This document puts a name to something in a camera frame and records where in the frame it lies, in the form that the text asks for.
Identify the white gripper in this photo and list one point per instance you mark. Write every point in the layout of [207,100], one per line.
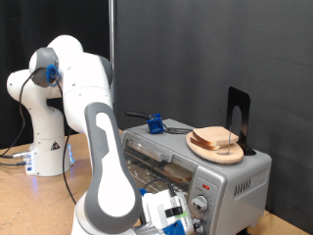
[155,205]

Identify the metal spatula with blue block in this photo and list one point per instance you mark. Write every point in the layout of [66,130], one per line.
[155,124]

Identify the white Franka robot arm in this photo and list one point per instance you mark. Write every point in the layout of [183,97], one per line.
[111,189]

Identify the silver toaster oven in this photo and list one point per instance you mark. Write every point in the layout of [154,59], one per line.
[242,209]

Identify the round wooden plate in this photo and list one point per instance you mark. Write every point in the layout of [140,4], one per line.
[225,157]

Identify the thin metal rod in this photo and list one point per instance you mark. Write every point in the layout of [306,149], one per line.
[229,147]

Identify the black metal bookend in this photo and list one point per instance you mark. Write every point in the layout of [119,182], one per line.
[245,104]

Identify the vertical metal pole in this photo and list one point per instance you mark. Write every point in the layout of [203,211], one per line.
[112,26]

